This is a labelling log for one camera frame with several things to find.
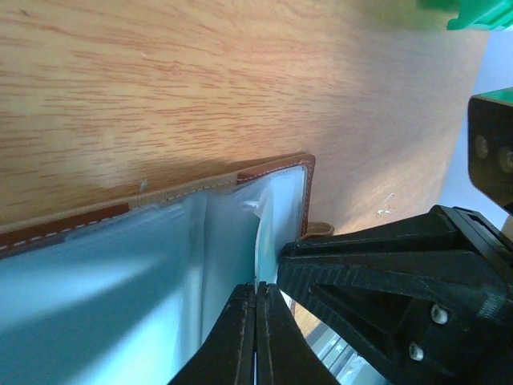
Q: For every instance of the brown leather card holder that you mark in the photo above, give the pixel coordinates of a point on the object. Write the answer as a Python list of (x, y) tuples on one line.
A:
[(127, 291)]

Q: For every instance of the aluminium front rail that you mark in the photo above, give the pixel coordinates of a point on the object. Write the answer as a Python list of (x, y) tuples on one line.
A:
[(341, 360)]

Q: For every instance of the green bin with red cards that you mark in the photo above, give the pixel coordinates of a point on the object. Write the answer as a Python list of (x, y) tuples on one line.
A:
[(475, 14)]

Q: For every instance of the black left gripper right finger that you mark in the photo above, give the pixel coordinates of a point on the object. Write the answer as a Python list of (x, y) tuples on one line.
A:
[(282, 354)]

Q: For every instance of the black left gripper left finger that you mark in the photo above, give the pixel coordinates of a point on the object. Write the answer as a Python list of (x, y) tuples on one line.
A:
[(228, 353)]

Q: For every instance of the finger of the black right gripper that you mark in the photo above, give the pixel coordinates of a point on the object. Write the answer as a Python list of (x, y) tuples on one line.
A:
[(424, 300)]

